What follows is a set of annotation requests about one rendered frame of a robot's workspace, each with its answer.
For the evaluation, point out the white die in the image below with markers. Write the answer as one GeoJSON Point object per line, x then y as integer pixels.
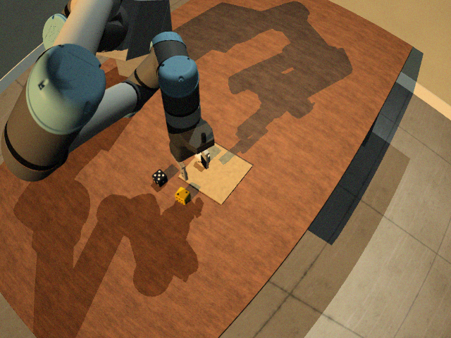
{"type": "Point", "coordinates": [198, 159]}

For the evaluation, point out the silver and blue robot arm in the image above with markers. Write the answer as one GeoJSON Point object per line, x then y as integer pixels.
{"type": "Point", "coordinates": [56, 111]}

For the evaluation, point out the tan square mat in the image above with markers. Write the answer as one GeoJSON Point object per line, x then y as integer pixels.
{"type": "Point", "coordinates": [225, 172]}

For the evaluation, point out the yellow die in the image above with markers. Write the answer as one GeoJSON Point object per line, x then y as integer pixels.
{"type": "Point", "coordinates": [182, 195]}

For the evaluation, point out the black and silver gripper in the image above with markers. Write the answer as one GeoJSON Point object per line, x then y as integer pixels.
{"type": "Point", "coordinates": [185, 133]}

